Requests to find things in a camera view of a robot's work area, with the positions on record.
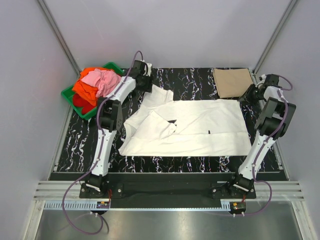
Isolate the white printed t shirt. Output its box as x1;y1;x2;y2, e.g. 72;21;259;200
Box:
118;85;252;157

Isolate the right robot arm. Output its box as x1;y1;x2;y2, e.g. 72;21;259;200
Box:
227;74;297;199

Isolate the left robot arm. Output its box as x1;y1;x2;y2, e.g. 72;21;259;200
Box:
82;60;153;198

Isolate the folded beige t shirt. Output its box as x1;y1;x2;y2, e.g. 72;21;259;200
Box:
213;68;253;99

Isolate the pink t shirt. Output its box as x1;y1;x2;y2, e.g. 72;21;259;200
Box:
81;68;122;98

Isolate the orange t shirt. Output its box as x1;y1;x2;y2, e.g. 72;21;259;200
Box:
72;67;108;107

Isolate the red t shirt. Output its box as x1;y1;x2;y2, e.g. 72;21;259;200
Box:
72;93;95;115

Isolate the green plastic bin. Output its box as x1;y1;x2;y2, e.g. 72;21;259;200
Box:
61;62;124;120

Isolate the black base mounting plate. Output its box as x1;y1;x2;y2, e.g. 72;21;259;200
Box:
79;173;256;210

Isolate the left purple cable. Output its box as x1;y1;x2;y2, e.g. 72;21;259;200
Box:
61;50;147;236

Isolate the purple cable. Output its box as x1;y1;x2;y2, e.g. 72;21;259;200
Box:
246;74;294;217
61;50;147;236

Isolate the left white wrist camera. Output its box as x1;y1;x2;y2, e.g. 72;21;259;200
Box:
144;63;153;77

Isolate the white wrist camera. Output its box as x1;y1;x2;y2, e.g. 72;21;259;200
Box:
144;63;153;77
259;74;266;81

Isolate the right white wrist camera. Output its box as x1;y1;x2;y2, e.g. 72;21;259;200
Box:
259;74;266;81

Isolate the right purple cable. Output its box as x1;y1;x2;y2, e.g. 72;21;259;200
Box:
246;74;294;217

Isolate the slotted cable duct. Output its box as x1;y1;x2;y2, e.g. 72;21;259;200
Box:
43;200;111;211

